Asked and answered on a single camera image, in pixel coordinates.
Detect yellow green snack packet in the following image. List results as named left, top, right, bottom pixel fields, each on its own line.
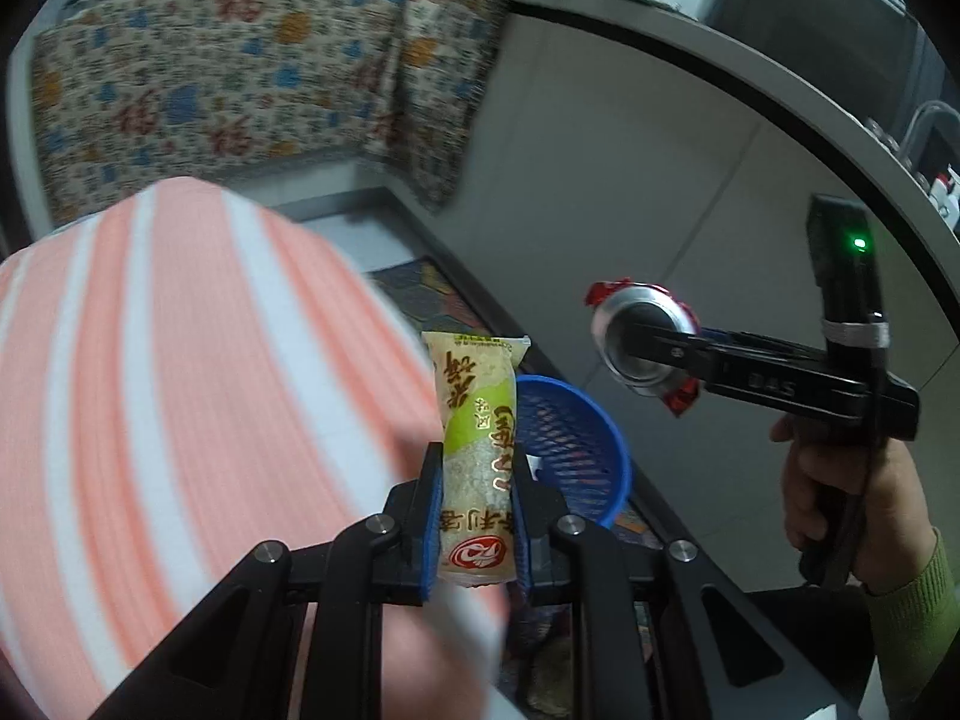
left=420, top=331, right=532, bottom=590

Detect large printed cloth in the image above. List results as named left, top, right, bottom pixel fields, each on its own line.
left=30, top=0, right=410, bottom=226

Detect person's right forearm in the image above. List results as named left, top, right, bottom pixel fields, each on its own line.
left=866, top=529, right=960, bottom=720

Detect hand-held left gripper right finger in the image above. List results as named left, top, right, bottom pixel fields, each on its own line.
left=510, top=465, right=863, bottom=720

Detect small printed cloth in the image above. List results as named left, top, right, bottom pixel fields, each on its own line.
left=360, top=0, right=515, bottom=215

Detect blue plastic mesh basket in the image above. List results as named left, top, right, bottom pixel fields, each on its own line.
left=514, top=375, right=632, bottom=530

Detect patterned floor mat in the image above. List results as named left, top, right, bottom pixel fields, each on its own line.
left=367, top=255, right=665, bottom=720

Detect orange white striped tablecloth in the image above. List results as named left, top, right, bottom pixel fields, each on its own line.
left=0, top=176, right=511, bottom=720

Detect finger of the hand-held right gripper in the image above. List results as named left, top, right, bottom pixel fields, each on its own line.
left=621, top=319, right=721, bottom=383
left=697, top=326, right=762, bottom=352

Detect kitchen window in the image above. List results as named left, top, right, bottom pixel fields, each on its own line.
left=705, top=0, right=923, bottom=106

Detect steel kitchen faucet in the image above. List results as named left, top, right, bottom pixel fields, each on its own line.
left=900, top=99, right=960, bottom=173

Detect person's right hand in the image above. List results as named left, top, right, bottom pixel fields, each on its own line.
left=771, top=412, right=938, bottom=595

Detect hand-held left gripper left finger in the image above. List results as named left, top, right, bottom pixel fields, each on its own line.
left=90, top=441, right=447, bottom=720

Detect kitchen counter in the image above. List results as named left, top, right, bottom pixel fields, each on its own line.
left=442, top=0, right=960, bottom=616

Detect crushed red can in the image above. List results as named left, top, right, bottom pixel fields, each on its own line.
left=585, top=279, right=702, bottom=417

